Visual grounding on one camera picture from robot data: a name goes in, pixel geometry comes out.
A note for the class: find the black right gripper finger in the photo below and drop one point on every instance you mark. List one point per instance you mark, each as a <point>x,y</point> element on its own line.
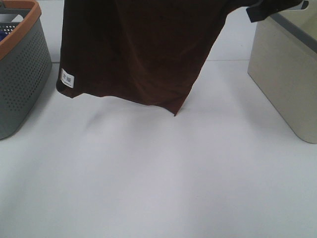
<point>262,9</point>

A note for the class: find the brown towel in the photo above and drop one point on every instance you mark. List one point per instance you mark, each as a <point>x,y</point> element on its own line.
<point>146,51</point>

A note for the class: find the beige bin grey rim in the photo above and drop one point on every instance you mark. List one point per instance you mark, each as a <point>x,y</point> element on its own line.
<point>283,64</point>

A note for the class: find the grey perforated basket orange rim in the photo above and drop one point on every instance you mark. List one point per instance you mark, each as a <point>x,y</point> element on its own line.
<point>25,63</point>

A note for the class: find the blue cloth in basket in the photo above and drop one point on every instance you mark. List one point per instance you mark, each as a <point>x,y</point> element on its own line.
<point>2,35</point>

